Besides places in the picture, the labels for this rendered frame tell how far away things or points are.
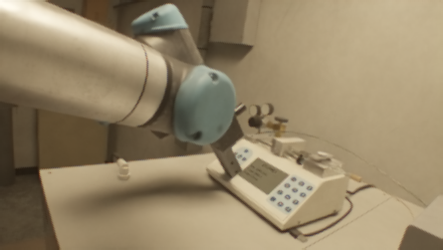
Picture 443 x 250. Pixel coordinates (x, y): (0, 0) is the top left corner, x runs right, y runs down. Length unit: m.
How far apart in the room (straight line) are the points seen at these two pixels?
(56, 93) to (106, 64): 0.04
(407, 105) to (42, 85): 1.17
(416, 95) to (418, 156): 0.23
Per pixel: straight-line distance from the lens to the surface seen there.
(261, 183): 0.53
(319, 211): 0.53
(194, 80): 0.26
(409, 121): 1.23
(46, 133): 3.59
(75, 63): 0.20
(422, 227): 0.33
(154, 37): 0.41
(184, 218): 0.47
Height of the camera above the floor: 1.69
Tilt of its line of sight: 13 degrees down
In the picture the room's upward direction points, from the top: 9 degrees clockwise
